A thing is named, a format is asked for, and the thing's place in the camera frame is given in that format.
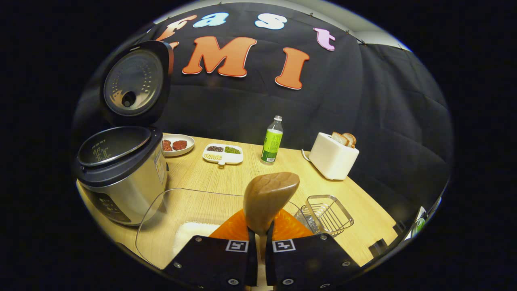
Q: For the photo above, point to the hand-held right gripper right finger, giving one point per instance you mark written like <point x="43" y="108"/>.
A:
<point x="311" y="258"/>

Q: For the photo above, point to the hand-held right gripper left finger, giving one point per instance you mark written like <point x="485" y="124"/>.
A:
<point x="210" y="258"/>

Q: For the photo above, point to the white rice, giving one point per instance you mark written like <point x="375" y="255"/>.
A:
<point x="194" y="234"/>

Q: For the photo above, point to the wooden spoon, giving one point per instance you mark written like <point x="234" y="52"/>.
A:
<point x="268" y="198"/>

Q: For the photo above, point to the silver black rice cooker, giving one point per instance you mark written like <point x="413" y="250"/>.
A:
<point x="121" y="182"/>

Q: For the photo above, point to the clear plastic container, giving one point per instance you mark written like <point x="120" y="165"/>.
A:
<point x="194" y="206"/>

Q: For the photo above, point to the white divided bean dish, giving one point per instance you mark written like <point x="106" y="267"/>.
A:
<point x="223" y="159"/>

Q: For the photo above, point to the white toaster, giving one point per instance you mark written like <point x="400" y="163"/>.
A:
<point x="333" y="159"/>

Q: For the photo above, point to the round white plate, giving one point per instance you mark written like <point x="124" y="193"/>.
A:
<point x="179" y="152"/>

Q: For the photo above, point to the red meat slice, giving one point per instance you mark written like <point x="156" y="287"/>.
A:
<point x="180" y="145"/>
<point x="167" y="145"/>

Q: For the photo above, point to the green label drink bottle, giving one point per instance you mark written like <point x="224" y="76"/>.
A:
<point x="272" y="143"/>

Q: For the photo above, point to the toasted bread slice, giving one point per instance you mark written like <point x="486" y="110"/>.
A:
<point x="351" y="139"/>
<point x="340" y="138"/>

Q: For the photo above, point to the black backdrop cloth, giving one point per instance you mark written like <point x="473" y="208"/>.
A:
<point x="363" y="101"/>

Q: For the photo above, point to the black table bracket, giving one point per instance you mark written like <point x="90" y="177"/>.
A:
<point x="379" y="247"/>

